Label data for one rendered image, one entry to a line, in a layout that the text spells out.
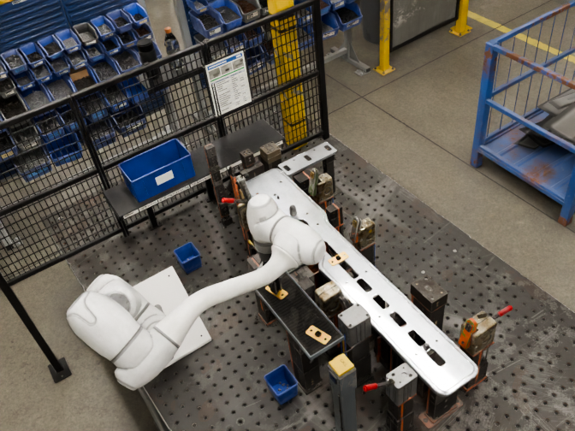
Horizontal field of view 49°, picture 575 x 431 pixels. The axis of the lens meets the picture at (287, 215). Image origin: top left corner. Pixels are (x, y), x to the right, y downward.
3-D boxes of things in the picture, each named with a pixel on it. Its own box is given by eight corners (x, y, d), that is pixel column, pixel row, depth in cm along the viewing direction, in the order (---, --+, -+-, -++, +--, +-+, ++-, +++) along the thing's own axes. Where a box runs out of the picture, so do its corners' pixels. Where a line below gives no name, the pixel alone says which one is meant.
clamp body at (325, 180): (341, 231, 309) (338, 178, 285) (322, 242, 305) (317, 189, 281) (330, 221, 315) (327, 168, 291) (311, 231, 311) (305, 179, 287)
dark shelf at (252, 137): (286, 142, 315) (285, 138, 313) (120, 221, 286) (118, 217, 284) (263, 122, 329) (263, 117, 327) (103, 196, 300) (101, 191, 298)
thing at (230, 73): (253, 102, 318) (245, 47, 296) (215, 119, 310) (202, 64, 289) (251, 100, 319) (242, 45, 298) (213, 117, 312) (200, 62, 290)
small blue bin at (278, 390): (300, 394, 248) (299, 382, 241) (280, 408, 244) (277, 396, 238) (286, 374, 254) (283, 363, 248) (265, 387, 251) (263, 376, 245)
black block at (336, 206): (351, 250, 300) (348, 206, 279) (332, 260, 296) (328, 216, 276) (340, 240, 305) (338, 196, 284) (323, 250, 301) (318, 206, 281)
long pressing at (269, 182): (489, 368, 216) (489, 365, 214) (439, 403, 208) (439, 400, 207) (277, 167, 304) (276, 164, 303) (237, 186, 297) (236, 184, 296)
